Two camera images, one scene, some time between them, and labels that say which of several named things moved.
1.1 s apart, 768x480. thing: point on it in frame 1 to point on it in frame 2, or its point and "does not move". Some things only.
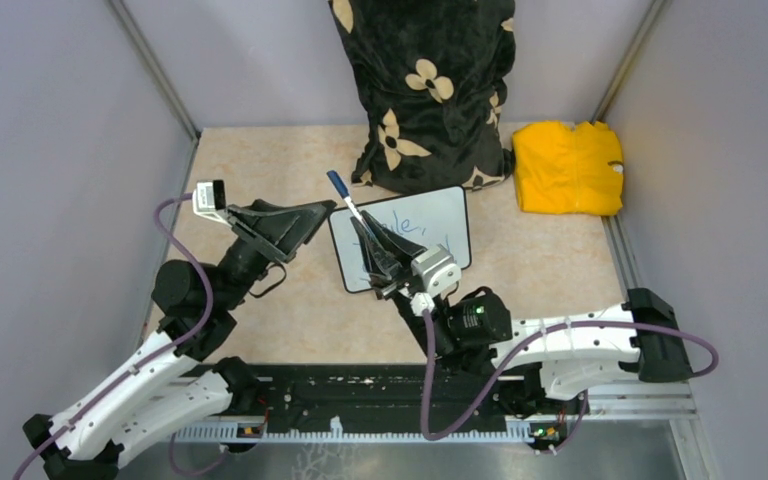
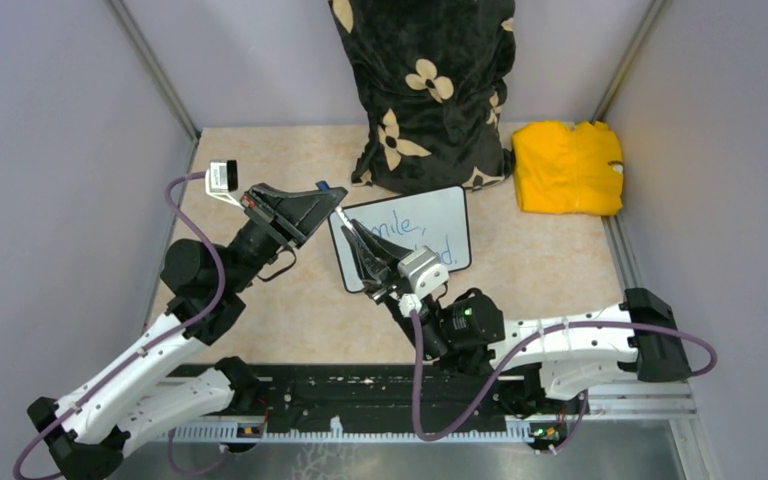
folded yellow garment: [567, 168] does not move
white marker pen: [344, 192] to [343, 216]
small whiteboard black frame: [424, 220] does not move
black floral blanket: [433, 79] does not move
